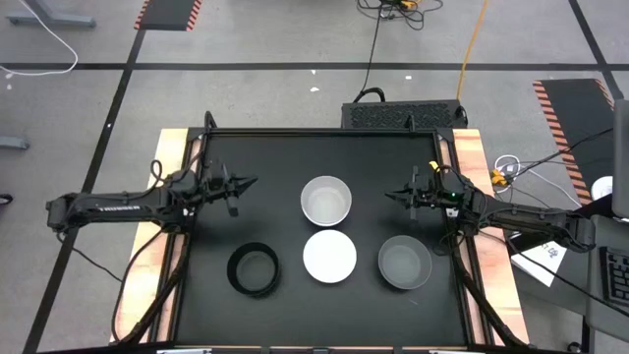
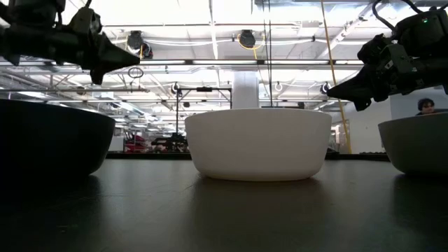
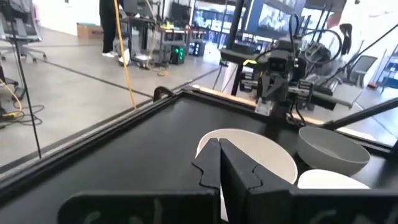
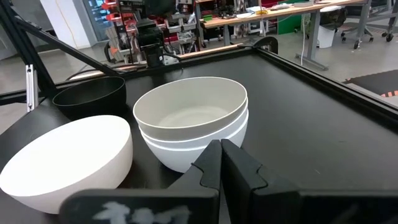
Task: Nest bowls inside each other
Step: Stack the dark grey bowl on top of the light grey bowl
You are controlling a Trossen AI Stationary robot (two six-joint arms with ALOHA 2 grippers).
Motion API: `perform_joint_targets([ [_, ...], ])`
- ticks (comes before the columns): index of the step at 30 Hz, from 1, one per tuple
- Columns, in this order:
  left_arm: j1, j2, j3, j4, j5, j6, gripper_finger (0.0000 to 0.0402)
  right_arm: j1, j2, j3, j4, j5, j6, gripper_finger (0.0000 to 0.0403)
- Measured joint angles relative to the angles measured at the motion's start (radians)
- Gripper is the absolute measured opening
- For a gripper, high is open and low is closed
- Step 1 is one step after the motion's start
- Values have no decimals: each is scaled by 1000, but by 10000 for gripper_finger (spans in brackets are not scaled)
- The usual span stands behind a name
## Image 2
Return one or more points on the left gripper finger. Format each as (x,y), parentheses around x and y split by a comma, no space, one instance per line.
(117,56)

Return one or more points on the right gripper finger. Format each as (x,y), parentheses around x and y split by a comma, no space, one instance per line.
(357,87)

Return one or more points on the dark grey bowl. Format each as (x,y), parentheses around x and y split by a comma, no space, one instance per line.
(420,147)

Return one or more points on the black bowl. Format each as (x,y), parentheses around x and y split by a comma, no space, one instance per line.
(45,140)

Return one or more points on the large white bowl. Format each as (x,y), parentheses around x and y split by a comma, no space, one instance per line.
(259,147)

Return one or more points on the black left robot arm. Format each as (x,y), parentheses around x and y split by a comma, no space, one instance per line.
(21,45)

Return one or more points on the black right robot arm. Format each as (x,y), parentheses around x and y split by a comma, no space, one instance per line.
(423,35)

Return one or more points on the person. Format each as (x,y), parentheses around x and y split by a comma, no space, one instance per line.
(426,105)

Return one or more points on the red cart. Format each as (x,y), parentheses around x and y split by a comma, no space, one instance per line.
(134,144)

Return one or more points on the black equipment stand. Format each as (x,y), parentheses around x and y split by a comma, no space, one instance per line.
(171,143)

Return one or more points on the white pillar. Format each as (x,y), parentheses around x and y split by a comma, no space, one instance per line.
(245,91)

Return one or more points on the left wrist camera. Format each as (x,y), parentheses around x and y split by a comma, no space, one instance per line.
(85,21)

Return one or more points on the black background rig frame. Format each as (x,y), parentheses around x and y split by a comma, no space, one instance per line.
(204,89)

